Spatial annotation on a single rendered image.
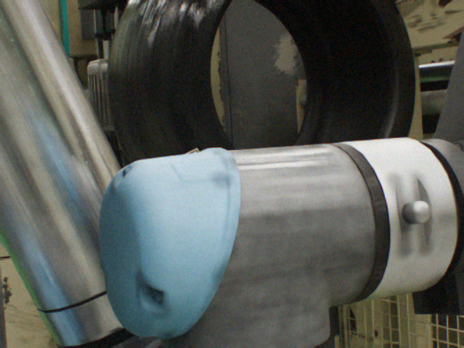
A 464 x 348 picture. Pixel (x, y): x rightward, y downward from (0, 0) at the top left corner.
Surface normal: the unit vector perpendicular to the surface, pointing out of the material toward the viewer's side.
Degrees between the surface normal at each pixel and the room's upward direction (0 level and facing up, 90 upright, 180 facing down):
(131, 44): 75
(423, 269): 129
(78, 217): 92
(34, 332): 90
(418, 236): 82
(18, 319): 90
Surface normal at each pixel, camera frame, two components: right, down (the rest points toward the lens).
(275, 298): 0.36, 0.03
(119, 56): -0.87, -0.11
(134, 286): -0.91, 0.08
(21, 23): 0.70, -0.15
